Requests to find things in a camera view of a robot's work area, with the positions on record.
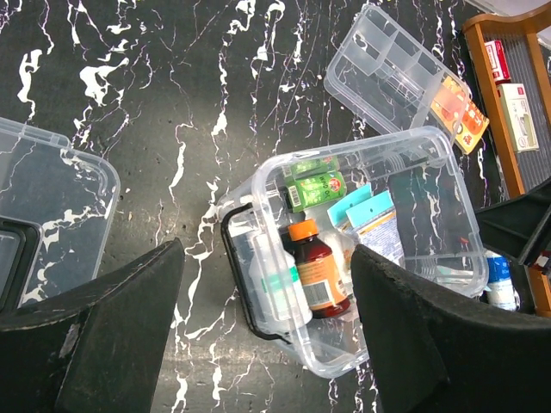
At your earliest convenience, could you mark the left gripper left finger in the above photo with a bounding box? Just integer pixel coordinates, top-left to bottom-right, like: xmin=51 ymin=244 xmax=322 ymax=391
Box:
xmin=1 ymin=238 xmax=185 ymax=412

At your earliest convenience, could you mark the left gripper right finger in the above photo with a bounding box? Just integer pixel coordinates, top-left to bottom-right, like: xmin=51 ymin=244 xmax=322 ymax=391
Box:
xmin=351 ymin=245 xmax=550 ymax=412

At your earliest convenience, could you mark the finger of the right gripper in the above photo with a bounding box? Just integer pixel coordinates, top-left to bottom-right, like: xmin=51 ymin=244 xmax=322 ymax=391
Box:
xmin=475 ymin=180 xmax=550 ymax=267

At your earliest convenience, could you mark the blue white spray bottle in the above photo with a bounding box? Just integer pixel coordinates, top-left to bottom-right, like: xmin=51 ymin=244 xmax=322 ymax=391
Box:
xmin=485 ymin=250 xmax=520 ymax=311

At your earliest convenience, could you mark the orange plaster packet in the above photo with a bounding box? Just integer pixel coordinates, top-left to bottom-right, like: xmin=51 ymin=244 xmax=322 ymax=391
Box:
xmin=430 ymin=76 xmax=489 ymax=155

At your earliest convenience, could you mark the orange brown medicine bottle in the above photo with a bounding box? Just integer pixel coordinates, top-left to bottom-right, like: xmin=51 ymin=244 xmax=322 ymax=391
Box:
xmin=288 ymin=219 xmax=350 ymax=319

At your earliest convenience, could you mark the white blue gauze packet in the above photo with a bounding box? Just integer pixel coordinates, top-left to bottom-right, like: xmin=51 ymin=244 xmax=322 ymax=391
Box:
xmin=350 ymin=210 xmax=405 ymax=267

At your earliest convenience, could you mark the teal bandage packet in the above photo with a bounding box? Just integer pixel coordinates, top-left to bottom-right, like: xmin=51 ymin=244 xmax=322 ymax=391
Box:
xmin=327 ymin=183 xmax=394 ymax=232

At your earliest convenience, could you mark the clear first aid box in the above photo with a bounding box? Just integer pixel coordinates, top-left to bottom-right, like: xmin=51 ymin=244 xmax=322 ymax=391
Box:
xmin=217 ymin=126 xmax=488 ymax=379

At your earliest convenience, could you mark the clear compartment organizer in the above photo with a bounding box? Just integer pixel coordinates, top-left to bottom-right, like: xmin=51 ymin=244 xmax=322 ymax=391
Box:
xmin=324 ymin=5 xmax=471 ymax=139

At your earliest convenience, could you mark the green wind oil box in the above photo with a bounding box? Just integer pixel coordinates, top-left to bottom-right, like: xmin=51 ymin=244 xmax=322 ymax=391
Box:
xmin=282 ymin=157 xmax=347 ymax=213

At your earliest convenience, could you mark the beige medicine box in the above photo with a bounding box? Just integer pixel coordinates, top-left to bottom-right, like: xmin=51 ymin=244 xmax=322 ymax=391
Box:
xmin=497 ymin=83 xmax=539 ymax=152

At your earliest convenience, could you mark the red white medicine box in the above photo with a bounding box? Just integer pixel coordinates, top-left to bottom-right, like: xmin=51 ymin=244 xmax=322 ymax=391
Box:
xmin=485 ymin=40 xmax=511 ymax=84

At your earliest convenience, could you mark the orange wooden shelf rack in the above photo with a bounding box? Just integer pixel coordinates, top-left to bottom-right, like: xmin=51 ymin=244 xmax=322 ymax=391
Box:
xmin=462 ymin=3 xmax=550 ymax=317

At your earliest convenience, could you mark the white green capped bottle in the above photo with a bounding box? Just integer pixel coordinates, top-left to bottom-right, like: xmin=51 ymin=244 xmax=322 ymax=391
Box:
xmin=248 ymin=232 xmax=313 ymax=334

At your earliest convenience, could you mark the clear box lid with handle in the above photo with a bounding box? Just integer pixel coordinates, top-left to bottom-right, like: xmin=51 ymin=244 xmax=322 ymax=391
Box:
xmin=1 ymin=119 xmax=121 ymax=312

